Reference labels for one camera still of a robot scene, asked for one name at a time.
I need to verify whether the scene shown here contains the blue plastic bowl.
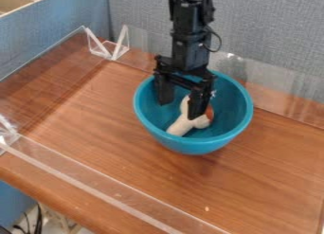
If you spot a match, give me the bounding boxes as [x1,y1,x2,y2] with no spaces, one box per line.
[133,70,253,155]

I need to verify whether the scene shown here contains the clear acrylic corner bracket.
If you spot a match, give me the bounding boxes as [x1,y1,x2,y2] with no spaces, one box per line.
[85,26,130,61]

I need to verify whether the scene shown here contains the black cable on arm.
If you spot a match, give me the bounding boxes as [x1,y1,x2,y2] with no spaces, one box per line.
[201,24,222,54]

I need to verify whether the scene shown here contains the clear acrylic barrier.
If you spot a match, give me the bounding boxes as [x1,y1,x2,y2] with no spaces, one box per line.
[0,115,229,234]
[127,26,324,103]

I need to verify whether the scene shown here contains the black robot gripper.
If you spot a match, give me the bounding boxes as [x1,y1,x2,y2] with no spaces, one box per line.
[154,32,214,120]

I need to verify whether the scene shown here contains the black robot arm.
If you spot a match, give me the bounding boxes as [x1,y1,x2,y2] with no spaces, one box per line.
[153,0,214,120]

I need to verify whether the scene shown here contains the white brown toy mushroom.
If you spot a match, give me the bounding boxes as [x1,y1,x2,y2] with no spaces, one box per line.
[165,97,213,136]

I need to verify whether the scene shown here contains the clear acrylic front barrier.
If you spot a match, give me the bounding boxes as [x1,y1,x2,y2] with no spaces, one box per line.
[0,115,229,234]

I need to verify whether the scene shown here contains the black cables under table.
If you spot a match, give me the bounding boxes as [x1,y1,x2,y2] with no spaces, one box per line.
[0,203,43,234]

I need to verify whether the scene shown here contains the blue partition with wooden shelf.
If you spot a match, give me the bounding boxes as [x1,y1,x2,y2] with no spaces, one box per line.
[0,0,111,80]

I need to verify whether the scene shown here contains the clear acrylic back barrier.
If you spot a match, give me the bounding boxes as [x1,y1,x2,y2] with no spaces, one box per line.
[127,26,324,103]

